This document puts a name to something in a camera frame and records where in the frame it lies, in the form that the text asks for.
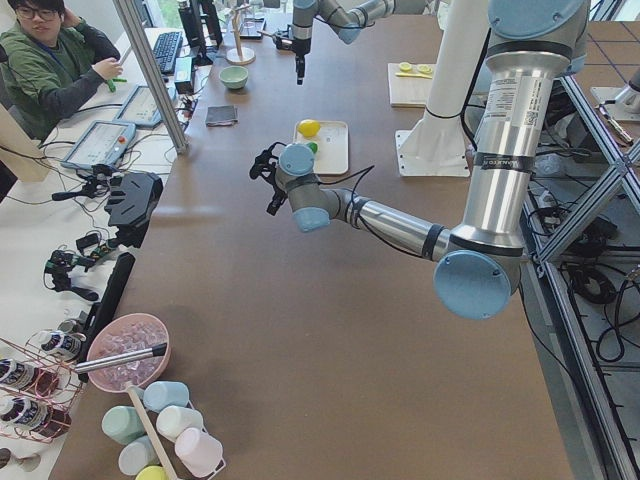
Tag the teach pendant tablet near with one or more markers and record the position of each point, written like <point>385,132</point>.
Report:
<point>103,143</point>

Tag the metal scoop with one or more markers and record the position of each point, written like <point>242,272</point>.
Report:
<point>272,36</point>

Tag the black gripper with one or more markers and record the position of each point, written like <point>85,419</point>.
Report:
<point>300,44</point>
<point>279,192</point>

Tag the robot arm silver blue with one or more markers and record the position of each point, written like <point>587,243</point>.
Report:
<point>346,22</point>
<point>526,45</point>

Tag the black gripper mount plate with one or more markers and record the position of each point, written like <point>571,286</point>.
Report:
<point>133,197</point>

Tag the grey folded cloth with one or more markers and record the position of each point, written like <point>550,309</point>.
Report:
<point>223,115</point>

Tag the teach pendant tablet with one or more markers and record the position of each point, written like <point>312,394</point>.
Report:
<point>140,109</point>
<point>103,143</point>

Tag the white cup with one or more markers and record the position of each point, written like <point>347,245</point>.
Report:
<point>172,421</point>

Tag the aluminium frame post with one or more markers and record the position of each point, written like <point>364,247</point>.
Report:
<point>127,14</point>

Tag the yellow lemon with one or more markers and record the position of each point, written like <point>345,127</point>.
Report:
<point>308,128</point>

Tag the pink cup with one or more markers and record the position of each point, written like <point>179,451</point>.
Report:
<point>200,452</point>

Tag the person in green jacket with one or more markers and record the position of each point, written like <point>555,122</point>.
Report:
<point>56,63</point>

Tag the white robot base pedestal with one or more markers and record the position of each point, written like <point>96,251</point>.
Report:
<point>436,145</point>

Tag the black keyboard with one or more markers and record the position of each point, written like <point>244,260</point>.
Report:
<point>166,50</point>

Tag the yellow plastic knife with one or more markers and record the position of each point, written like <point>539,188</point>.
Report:
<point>413,75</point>

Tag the teach pendant tablet far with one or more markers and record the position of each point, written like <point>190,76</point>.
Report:
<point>140,109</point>

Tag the light blue cup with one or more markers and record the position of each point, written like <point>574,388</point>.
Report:
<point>161,394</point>

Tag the cream rabbit tray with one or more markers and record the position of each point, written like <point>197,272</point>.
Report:
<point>332,157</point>

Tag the green bowl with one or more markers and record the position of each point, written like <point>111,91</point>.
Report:
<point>234,77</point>

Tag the pale grey cup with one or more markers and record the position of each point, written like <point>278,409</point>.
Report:
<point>136,456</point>

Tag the wooden rack handle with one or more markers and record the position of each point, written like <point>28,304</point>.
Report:
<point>164,459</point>

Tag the yellow cup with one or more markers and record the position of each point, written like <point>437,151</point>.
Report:
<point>152,472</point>

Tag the green cup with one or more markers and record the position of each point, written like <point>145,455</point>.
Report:
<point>122,424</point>

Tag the copper wire bottle rack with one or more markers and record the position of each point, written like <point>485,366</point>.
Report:
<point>38,392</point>

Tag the wooden cup stand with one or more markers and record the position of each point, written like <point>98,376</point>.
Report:
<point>238,54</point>

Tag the wooden cutting board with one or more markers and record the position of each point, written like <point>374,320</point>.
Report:
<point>408,92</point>

